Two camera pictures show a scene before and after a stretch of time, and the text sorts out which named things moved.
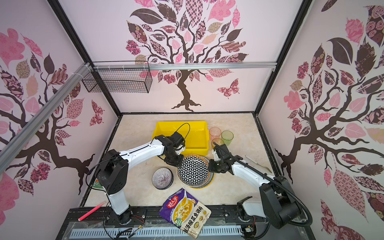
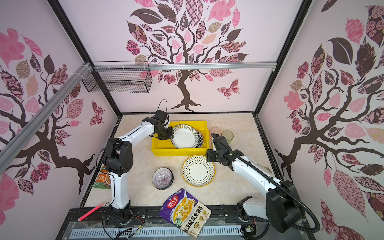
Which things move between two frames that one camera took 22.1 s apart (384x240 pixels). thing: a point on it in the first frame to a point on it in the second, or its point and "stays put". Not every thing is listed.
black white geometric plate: x=194 y=172 to x=200 y=139
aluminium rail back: x=183 y=66 stays put
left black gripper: x=178 y=163 to x=169 y=135
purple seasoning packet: x=183 y=210 stays put
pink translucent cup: x=214 y=132 stays put
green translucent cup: x=227 y=136 stays put
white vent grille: x=110 y=232 stays put
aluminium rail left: x=59 y=97 stays put
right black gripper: x=211 y=167 to x=209 y=154
